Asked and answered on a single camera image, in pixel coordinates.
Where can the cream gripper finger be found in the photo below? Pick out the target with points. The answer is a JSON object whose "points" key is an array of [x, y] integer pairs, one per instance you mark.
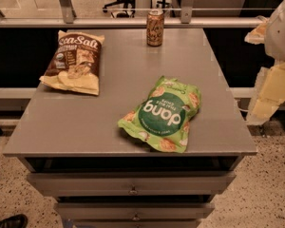
{"points": [[257, 35], [269, 94]]}

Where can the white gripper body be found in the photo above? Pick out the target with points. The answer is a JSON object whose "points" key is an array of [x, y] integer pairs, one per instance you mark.
{"points": [[281, 35]]}

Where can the orange soda can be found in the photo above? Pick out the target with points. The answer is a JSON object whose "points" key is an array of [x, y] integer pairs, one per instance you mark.
{"points": [[154, 27]]}

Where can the green dang chip bag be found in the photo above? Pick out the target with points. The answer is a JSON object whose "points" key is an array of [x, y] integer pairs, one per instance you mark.
{"points": [[163, 119]]}

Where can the brown sea salt chip bag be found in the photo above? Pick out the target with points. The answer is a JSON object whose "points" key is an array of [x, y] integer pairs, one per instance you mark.
{"points": [[75, 64]]}

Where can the grey upper drawer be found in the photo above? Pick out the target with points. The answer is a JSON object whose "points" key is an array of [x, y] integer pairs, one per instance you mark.
{"points": [[131, 184]]}

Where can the grey drawer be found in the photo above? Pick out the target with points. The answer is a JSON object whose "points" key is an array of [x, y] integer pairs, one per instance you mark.
{"points": [[131, 184], [134, 211]]}

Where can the black office chair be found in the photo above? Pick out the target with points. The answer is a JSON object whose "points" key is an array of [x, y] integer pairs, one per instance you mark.
{"points": [[127, 11]]}

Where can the grey lower drawer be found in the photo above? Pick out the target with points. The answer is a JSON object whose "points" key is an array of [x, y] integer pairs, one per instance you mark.
{"points": [[134, 211]]}

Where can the black shoe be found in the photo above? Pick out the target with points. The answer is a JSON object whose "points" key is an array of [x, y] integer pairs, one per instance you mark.
{"points": [[18, 221]]}

